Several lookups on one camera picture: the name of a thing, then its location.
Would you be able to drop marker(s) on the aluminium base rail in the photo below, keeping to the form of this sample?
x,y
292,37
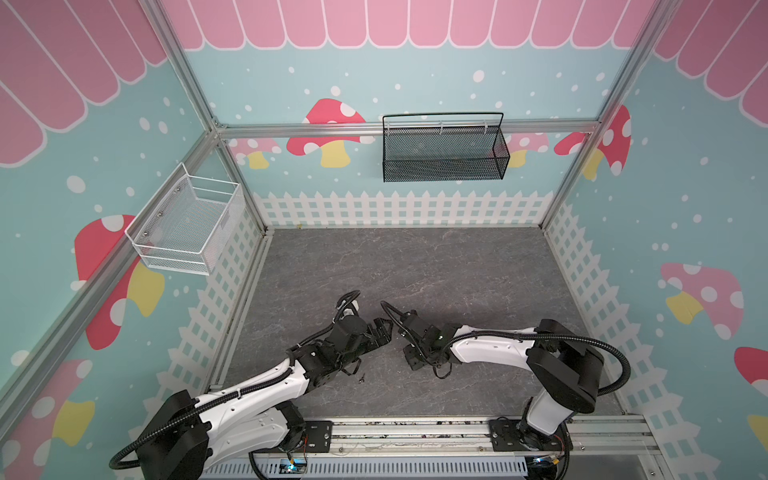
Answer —
x,y
472,436

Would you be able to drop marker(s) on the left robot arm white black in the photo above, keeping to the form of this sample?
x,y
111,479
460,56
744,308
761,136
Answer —
x,y
189,434

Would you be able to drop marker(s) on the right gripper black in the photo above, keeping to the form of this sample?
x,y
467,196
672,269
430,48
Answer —
x,y
411,327

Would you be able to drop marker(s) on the white mesh wall basket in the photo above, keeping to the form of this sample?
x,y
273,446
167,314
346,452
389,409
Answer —
x,y
188,223

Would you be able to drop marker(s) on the black mesh wall basket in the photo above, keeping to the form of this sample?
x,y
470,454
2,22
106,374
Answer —
x,y
450,146

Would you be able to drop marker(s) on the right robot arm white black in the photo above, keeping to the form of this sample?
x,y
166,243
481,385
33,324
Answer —
x,y
568,371

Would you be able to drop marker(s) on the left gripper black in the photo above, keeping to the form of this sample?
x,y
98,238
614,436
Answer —
x,y
385,337

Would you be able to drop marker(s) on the grey vented cable duct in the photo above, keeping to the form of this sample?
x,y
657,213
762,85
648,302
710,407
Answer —
x,y
374,468

